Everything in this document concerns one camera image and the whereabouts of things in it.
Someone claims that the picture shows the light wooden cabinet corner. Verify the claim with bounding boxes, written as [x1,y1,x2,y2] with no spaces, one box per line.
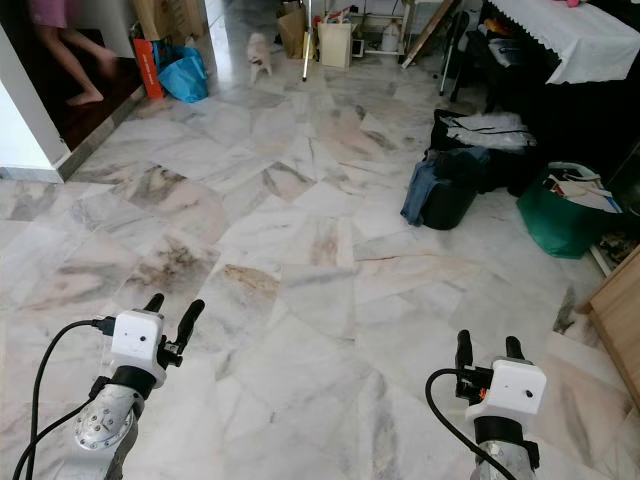
[575,250,640,406]

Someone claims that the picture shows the green fabric bag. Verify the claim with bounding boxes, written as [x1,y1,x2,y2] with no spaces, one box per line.
[517,161,629,259]

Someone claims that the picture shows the blue denim garment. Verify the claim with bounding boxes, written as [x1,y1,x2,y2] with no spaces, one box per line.
[400,158,441,226]

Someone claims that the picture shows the white paper bundle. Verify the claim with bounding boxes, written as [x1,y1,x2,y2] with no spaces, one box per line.
[547,162,623,214]

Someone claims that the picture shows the black open suitcase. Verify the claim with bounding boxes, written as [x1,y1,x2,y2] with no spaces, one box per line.
[428,108,541,196]

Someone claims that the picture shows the white plastic sheet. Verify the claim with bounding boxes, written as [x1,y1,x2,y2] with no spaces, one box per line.
[445,112,539,151]

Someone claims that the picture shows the blue plastic bag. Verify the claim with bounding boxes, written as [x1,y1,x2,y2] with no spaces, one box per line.
[157,42,210,104]

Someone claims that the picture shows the orange flat box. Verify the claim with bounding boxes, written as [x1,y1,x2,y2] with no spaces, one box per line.
[132,38,165,101]

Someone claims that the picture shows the black table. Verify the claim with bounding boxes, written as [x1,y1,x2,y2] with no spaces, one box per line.
[460,15,640,191]

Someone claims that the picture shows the small white dog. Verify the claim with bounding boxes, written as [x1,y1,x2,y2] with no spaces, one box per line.
[246,32,274,85]

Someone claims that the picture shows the large brown cardboard box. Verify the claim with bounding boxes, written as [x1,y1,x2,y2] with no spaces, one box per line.
[135,0,206,41]

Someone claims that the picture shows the white pole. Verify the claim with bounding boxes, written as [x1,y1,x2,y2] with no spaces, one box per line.
[301,0,314,83]

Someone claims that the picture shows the brown paper bag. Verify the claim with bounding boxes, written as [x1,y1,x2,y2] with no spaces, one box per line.
[277,5,309,59]

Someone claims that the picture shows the barefoot person in pink shorts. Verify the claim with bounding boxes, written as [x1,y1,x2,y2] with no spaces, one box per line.
[28,0,131,108]

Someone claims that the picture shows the cream square bin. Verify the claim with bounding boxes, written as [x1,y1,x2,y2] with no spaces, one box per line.
[317,20,353,69]

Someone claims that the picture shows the white lace-edged tablecloth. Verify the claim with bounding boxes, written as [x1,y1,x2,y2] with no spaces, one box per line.
[485,0,640,85]

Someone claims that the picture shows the white plastic jug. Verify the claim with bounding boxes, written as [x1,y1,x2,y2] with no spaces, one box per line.
[378,20,403,53]

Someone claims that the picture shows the brown wooden plank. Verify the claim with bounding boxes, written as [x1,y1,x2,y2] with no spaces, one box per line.
[400,0,461,69]

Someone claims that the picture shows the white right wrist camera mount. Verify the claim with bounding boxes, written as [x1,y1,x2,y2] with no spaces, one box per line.
[490,358,548,421]

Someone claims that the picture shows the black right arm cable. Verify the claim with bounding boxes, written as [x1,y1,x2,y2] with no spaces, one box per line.
[425,368,521,480]

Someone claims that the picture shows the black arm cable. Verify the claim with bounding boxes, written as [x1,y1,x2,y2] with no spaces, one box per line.
[28,318,118,480]
[425,368,521,480]

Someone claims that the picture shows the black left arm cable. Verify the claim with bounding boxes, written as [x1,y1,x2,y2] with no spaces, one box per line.
[28,318,118,480]

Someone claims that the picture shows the grey metal folding frame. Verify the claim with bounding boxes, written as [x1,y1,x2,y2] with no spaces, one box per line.
[438,8,473,99]

